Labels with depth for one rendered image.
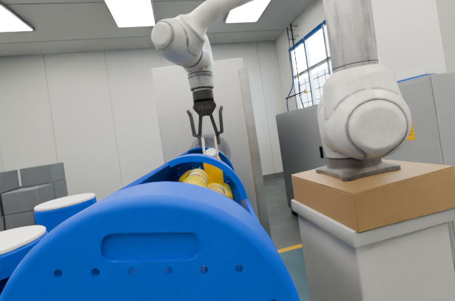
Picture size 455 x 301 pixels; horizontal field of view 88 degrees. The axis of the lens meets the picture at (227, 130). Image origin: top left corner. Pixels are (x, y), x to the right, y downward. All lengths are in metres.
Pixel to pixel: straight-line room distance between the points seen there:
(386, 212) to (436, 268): 0.24
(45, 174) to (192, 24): 3.74
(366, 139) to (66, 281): 0.50
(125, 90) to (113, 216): 5.44
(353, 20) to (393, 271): 0.63
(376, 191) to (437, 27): 2.41
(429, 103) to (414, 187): 1.05
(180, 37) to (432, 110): 1.47
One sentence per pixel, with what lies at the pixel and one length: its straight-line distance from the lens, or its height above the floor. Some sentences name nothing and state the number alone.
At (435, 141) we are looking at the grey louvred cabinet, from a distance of 1.79.
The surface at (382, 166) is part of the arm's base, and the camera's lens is 0.83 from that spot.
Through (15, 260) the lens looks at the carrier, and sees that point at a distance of 1.00.
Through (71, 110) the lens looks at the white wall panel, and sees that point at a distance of 5.88.
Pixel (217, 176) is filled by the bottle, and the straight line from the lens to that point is 0.91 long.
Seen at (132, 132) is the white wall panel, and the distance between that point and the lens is 5.53.
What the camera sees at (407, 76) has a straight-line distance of 2.06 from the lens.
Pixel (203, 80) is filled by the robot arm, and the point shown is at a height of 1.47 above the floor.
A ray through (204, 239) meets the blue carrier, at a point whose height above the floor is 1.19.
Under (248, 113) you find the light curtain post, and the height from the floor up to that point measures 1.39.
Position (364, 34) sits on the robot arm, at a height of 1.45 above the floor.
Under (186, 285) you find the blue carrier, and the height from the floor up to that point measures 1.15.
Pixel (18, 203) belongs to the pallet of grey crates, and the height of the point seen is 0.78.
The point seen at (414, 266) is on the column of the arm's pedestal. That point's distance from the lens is 0.86.
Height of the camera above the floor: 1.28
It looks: 1 degrees up
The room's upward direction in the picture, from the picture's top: 8 degrees counter-clockwise
